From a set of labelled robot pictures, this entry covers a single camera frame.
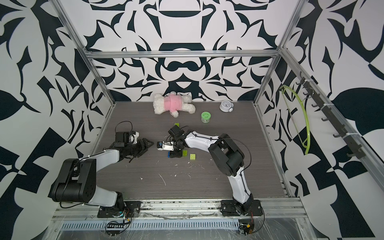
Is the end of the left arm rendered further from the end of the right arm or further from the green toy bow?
the green toy bow

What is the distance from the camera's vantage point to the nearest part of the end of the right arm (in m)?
0.70

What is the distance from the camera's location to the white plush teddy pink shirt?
1100mm

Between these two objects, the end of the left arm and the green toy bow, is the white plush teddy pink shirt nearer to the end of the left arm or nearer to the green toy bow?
the end of the left arm
